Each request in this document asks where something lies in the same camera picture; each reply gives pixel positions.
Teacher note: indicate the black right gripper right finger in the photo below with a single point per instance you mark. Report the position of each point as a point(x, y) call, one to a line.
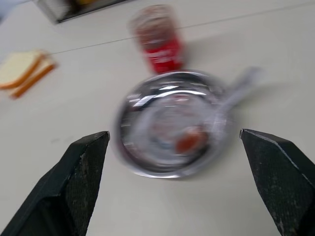
point(278, 186)

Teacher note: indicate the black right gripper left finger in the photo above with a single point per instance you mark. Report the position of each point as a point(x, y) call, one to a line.
point(61, 191)

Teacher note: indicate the white bread slice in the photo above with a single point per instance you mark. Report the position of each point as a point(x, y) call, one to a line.
point(18, 68)
point(37, 79)

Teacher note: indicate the metal spoon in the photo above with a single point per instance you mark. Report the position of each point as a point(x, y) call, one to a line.
point(229, 98)

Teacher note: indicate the shiny metal bowl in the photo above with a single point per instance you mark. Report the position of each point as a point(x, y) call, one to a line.
point(167, 125)

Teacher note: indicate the dark metal box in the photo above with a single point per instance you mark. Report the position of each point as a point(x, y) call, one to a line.
point(64, 8)

